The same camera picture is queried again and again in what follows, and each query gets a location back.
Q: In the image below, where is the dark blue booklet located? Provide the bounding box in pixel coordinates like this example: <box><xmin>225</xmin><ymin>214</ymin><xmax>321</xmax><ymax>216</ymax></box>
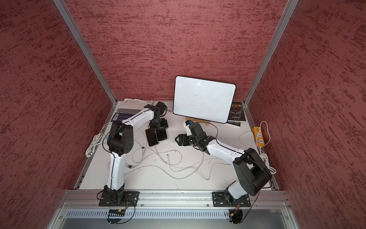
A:
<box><xmin>111</xmin><ymin>112</ymin><xmax>136</xmax><ymax>123</ymax></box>

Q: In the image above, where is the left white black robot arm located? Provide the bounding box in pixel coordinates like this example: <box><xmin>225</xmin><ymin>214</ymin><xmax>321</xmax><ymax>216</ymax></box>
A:
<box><xmin>100</xmin><ymin>102</ymin><xmax>168</xmax><ymax>206</ymax></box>

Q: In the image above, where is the white power strip cord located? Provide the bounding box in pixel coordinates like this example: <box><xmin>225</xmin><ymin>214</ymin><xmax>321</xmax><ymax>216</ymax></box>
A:
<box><xmin>258</xmin><ymin>120</ymin><xmax>277</xmax><ymax>175</ymax></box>

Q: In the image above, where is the white board with black frame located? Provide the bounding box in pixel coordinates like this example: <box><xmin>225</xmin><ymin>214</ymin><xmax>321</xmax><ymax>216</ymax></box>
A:
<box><xmin>173</xmin><ymin>76</ymin><xmax>236</xmax><ymax>124</ymax></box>

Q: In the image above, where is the aluminium front rail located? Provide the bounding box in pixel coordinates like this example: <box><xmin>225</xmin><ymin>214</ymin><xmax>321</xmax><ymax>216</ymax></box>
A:
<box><xmin>57</xmin><ymin>189</ymin><xmax>291</xmax><ymax>210</ymax></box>

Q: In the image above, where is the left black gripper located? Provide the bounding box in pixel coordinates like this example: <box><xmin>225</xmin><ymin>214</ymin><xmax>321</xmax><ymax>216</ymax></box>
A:
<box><xmin>150</xmin><ymin>116</ymin><xmax>168</xmax><ymax>131</ymax></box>

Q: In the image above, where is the left aluminium frame post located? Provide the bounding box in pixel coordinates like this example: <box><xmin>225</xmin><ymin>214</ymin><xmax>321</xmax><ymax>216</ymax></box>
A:
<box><xmin>53</xmin><ymin>0</ymin><xmax>118</xmax><ymax>105</ymax></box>

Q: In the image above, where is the yellow power strip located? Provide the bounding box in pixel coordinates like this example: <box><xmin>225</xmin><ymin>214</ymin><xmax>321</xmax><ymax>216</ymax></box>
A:
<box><xmin>253</xmin><ymin>127</ymin><xmax>265</xmax><ymax>148</ymax></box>

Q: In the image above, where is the white USB-C charging cable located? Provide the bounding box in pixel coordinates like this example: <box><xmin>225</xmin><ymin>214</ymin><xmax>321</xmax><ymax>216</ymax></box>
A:
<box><xmin>131</xmin><ymin>140</ymin><xmax>205</xmax><ymax>172</ymax></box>

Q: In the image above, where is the black book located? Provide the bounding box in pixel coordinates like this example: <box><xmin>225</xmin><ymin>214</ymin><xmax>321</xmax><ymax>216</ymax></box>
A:
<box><xmin>227</xmin><ymin>102</ymin><xmax>246</xmax><ymax>127</ymax></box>

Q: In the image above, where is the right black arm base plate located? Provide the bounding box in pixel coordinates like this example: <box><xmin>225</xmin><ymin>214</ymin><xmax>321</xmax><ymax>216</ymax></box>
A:
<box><xmin>212</xmin><ymin>191</ymin><xmax>251</xmax><ymax>208</ymax></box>

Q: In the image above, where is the right aluminium frame post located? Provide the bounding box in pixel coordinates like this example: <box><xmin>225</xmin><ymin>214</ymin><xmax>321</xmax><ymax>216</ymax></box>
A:
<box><xmin>244</xmin><ymin>0</ymin><xmax>299</xmax><ymax>108</ymax></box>

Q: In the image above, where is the aluminium frame post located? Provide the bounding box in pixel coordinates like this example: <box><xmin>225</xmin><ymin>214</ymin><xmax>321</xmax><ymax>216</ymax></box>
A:
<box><xmin>244</xmin><ymin>0</ymin><xmax>299</xmax><ymax>108</ymax></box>
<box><xmin>53</xmin><ymin>0</ymin><xmax>118</xmax><ymax>105</ymax></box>

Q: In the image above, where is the white coiled cord bundle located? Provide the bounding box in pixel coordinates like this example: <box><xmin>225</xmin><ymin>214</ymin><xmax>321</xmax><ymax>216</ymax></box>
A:
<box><xmin>85</xmin><ymin>123</ymin><xmax>111</xmax><ymax>158</ymax></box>

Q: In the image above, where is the white lightning charging cable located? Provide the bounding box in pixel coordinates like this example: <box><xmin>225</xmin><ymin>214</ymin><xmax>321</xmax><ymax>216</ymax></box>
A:
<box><xmin>197</xmin><ymin>160</ymin><xmax>238</xmax><ymax>181</ymax></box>

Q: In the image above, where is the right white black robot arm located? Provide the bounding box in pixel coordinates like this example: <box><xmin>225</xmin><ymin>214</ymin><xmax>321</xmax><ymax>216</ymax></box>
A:
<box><xmin>175</xmin><ymin>120</ymin><xmax>272</xmax><ymax>205</ymax></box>

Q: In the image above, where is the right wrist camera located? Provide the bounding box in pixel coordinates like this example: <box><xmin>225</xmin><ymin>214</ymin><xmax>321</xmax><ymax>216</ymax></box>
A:
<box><xmin>184</xmin><ymin>120</ymin><xmax>192</xmax><ymax>136</ymax></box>

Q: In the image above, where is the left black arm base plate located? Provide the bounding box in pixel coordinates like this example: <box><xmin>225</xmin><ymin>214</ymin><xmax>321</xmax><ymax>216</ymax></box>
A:
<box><xmin>98</xmin><ymin>190</ymin><xmax>140</xmax><ymax>207</ymax></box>

